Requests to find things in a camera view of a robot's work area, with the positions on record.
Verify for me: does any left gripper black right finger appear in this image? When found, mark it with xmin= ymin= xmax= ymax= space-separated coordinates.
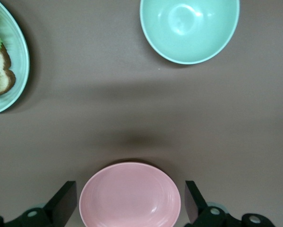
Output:
xmin=185 ymin=180 xmax=274 ymax=227

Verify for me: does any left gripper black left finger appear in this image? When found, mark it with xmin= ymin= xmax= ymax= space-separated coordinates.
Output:
xmin=0 ymin=180 xmax=77 ymax=227

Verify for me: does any pink plate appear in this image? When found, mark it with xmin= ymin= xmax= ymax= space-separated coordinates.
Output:
xmin=78 ymin=162 xmax=182 ymax=227

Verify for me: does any bread slice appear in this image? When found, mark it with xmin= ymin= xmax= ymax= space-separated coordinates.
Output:
xmin=0 ymin=14 xmax=17 ymax=99

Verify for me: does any green plate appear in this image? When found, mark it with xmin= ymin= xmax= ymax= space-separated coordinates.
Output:
xmin=0 ymin=0 xmax=30 ymax=116

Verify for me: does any small green bowl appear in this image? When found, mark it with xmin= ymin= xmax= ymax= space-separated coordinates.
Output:
xmin=139 ymin=0 xmax=240 ymax=65

